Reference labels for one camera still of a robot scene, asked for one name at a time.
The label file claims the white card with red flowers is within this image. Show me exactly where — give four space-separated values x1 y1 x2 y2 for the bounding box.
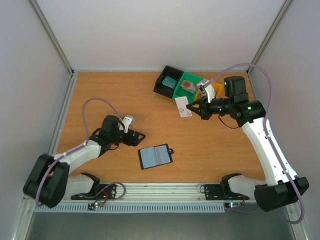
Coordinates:
174 96 192 118

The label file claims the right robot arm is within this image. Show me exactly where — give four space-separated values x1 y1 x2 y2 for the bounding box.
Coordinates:
187 76 310 212

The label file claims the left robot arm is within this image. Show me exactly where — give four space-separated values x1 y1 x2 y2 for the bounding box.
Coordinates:
22 115 146 208

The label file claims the red patterned card stack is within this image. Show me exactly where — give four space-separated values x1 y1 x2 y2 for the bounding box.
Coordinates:
180 80 197 94

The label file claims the teal card stack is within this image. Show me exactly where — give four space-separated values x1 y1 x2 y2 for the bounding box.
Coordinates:
162 76 177 89

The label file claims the yellow plastic bin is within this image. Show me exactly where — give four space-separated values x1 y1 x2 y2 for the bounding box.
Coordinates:
194 82 224 100

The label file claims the green plastic bin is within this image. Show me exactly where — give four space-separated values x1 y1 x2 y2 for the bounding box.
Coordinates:
172 72 203 103

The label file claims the black plastic bin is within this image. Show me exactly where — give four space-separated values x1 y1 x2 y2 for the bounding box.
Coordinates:
153 65 184 98

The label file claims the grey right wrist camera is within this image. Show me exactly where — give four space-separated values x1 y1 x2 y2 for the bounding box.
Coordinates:
196 78 216 103

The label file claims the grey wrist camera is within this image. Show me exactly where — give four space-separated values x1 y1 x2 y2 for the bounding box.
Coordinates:
121 115 135 133
196 78 216 103

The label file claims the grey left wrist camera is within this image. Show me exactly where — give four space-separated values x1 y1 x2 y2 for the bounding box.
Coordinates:
121 115 135 133

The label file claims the aluminium front rail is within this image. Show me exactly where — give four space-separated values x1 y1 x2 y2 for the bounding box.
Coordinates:
23 181 298 204

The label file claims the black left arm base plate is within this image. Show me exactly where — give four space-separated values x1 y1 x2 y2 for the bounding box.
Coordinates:
70 183 117 201

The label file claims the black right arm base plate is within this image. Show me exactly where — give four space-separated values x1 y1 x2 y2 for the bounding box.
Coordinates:
199 183 250 201

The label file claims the white slotted cable duct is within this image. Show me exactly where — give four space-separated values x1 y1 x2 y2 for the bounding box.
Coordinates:
34 202 225 214

